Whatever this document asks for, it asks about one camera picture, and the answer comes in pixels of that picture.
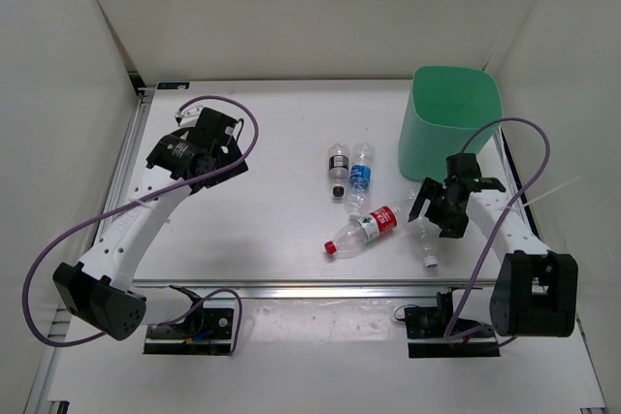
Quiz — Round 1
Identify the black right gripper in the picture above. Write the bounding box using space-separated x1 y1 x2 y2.
409 177 470 239

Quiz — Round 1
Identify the clear unlabelled plastic bottle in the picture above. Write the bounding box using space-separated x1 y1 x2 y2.
406 188 439 271

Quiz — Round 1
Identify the blue label plastic bottle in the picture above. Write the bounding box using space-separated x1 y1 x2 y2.
346 143 375 220

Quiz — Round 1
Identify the black label plastic bottle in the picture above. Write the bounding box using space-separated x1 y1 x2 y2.
327 143 350 201

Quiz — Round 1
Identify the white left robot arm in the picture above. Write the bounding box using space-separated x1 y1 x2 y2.
52 108 247 340

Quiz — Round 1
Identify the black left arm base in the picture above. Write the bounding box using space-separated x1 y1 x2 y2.
143 301 237 356

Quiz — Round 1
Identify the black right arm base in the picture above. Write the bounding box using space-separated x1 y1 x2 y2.
393 291 500 359

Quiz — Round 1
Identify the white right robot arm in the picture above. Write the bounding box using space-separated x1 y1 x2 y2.
409 153 578 337

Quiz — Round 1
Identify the green plastic bin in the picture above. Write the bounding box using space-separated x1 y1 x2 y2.
397 65 504 181

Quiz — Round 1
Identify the red label plastic bottle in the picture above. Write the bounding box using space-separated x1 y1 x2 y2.
324 203 409 259

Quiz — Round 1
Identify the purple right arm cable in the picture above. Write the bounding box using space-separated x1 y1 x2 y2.
443 116 554 341

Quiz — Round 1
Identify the aluminium table frame rail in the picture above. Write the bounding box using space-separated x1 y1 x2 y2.
49 80 605 413

